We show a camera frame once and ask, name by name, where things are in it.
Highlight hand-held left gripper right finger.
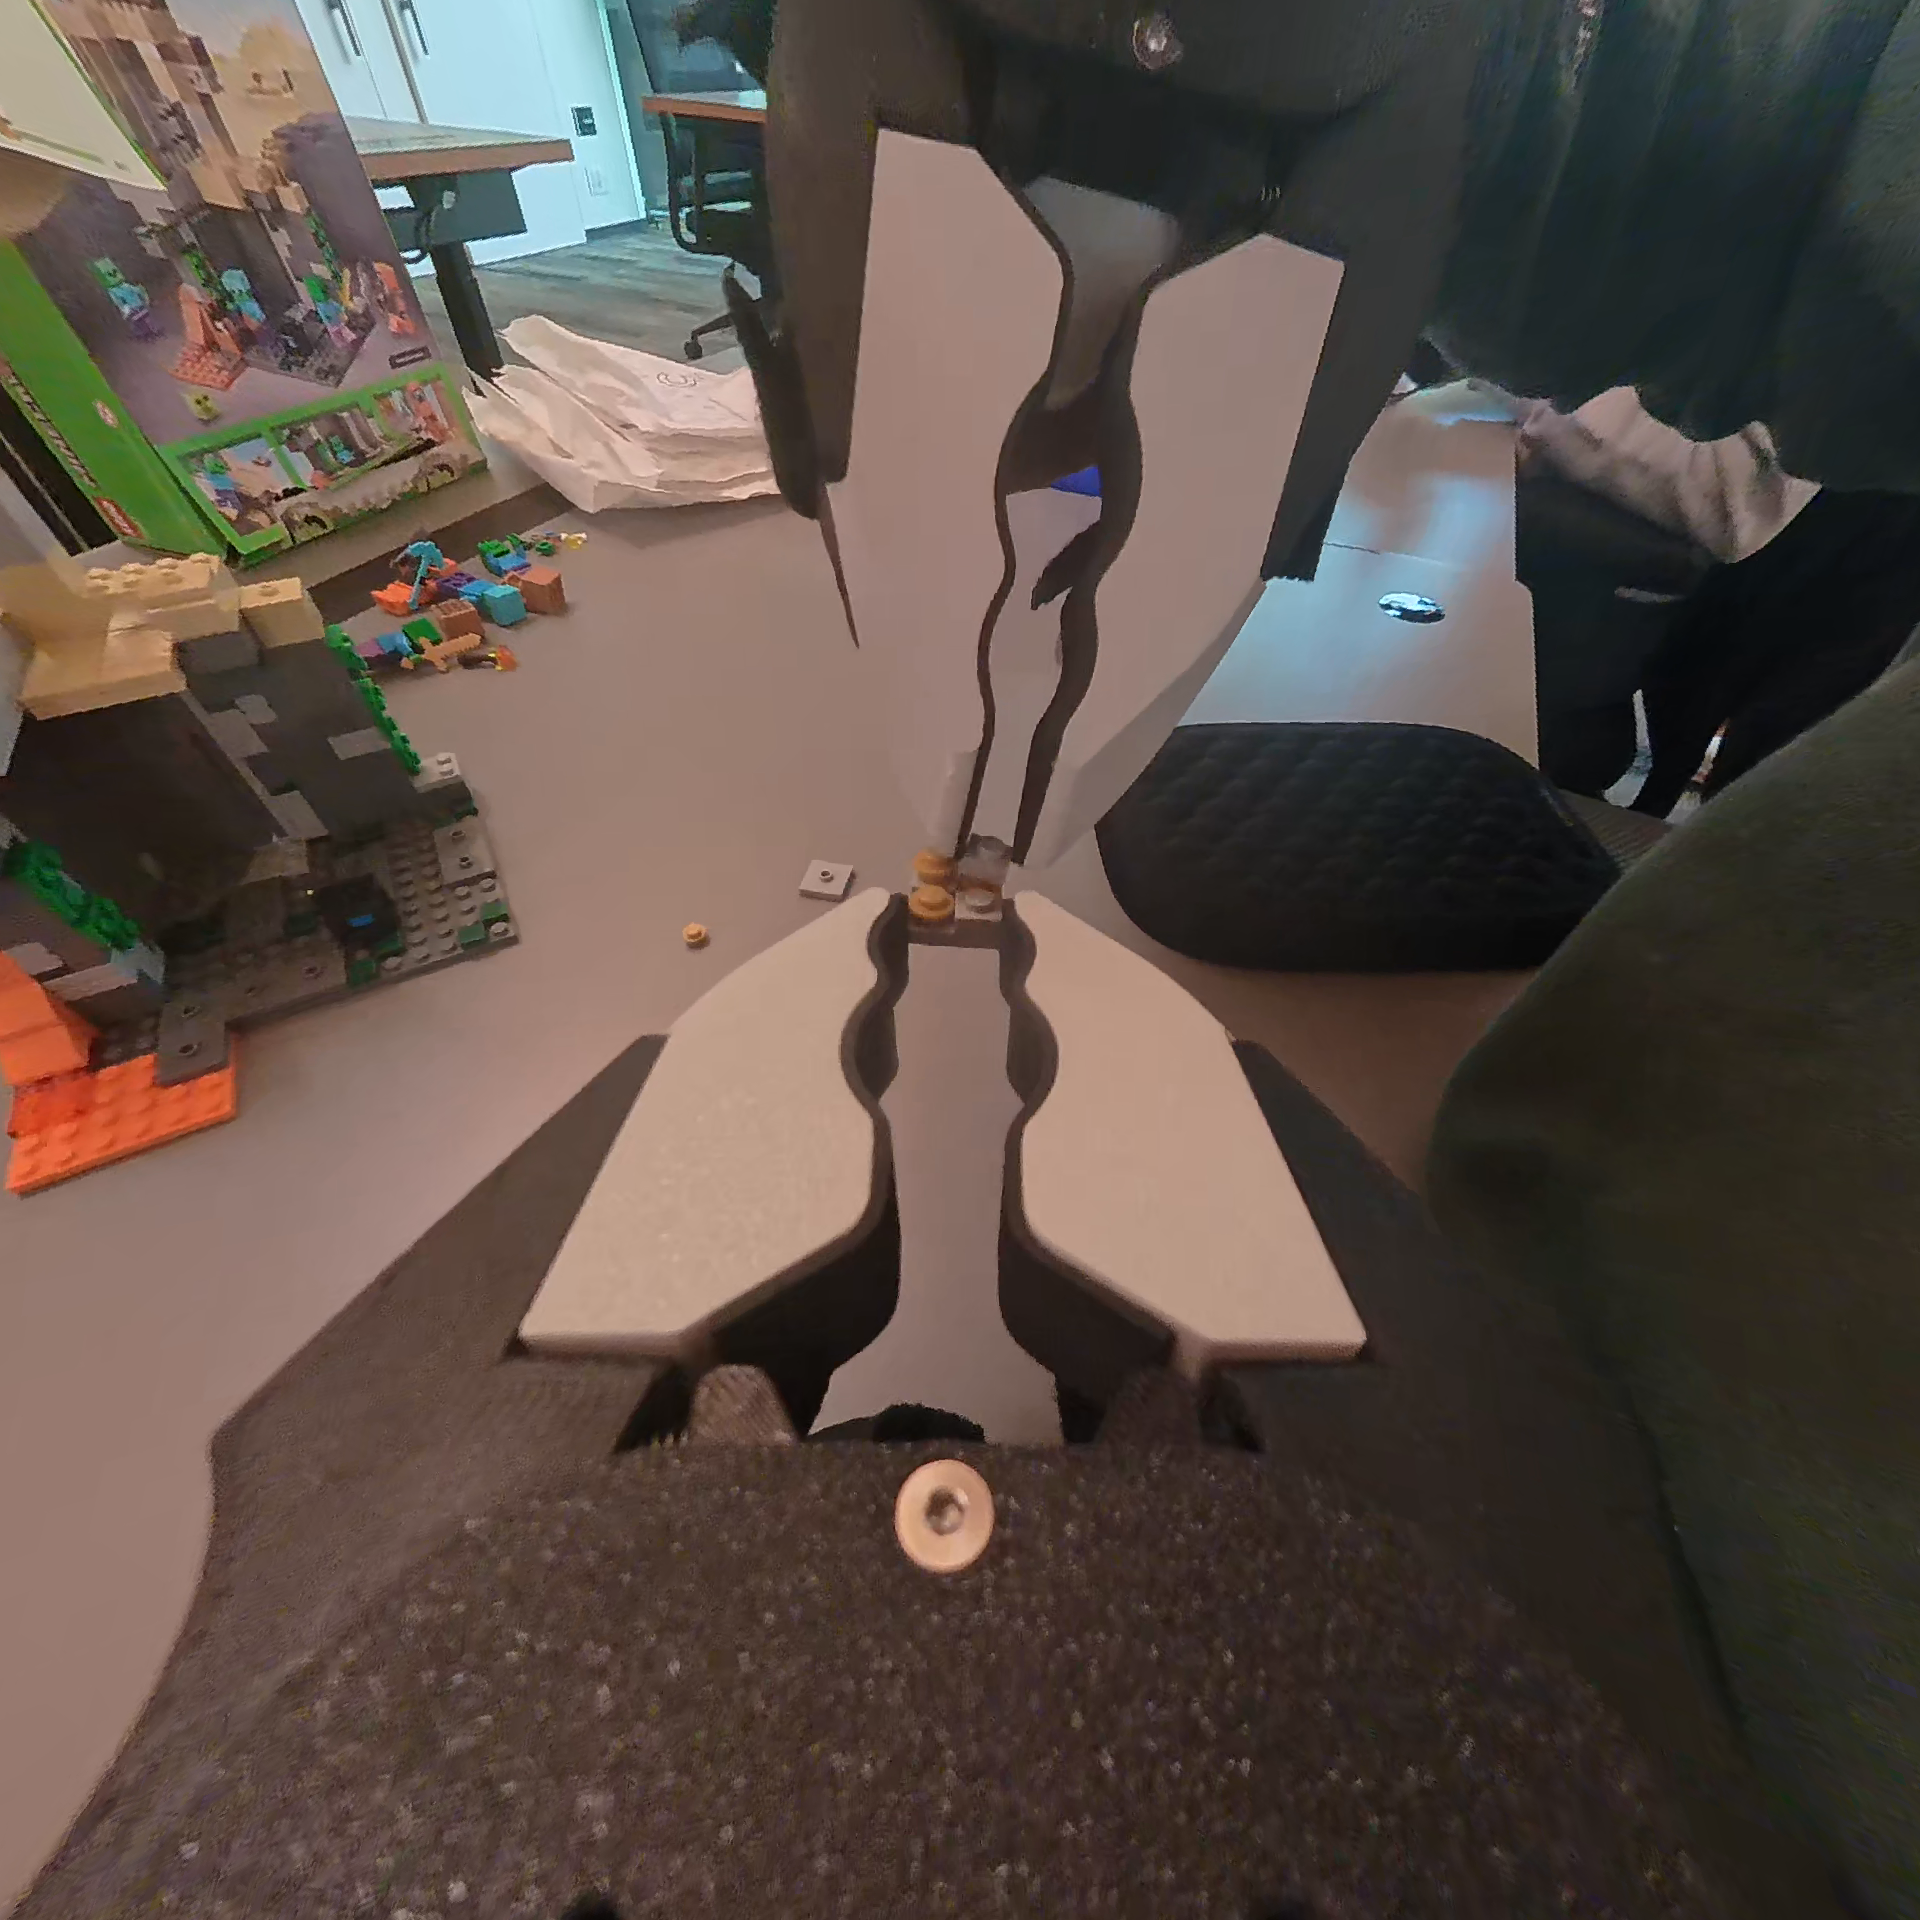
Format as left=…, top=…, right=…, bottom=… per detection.
left=997, top=885, right=1371, bottom=1374

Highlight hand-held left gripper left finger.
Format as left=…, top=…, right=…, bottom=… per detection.
left=517, top=885, right=904, bottom=1365

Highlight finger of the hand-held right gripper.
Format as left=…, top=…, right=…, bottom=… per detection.
left=830, top=128, right=1069, bottom=845
left=1018, top=230, right=1346, bottom=873

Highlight small grey and tan brick assembly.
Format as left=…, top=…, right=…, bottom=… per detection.
left=903, top=838, right=1022, bottom=950

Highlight grey desk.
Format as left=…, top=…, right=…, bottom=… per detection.
left=0, top=375, right=1548, bottom=1905

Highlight white crumpled paper bag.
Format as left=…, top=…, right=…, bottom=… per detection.
left=463, top=310, right=784, bottom=512

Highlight black office chair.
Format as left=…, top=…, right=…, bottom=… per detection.
left=622, top=0, right=781, bottom=365

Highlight black quilted wrist rest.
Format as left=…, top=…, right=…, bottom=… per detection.
left=1094, top=721, right=1624, bottom=973

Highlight person's white shirt hem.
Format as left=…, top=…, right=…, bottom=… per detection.
left=1511, top=384, right=1823, bottom=569

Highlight pile of colourful toy bricks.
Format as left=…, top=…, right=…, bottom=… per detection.
left=352, top=526, right=590, bottom=681

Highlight wooden office table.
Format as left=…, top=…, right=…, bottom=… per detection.
left=346, top=117, right=579, bottom=378

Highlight person's black pants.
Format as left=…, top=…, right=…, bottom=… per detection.
left=1516, top=477, right=1920, bottom=818

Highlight person's green sweater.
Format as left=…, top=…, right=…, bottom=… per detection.
left=1423, top=659, right=1920, bottom=1920

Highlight white cabinet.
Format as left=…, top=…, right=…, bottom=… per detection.
left=293, top=0, right=648, bottom=248

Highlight toy brick cave model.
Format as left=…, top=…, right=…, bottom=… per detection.
left=0, top=545, right=524, bottom=1197

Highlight green toy set box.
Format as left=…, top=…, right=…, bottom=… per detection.
left=0, top=0, right=492, bottom=567

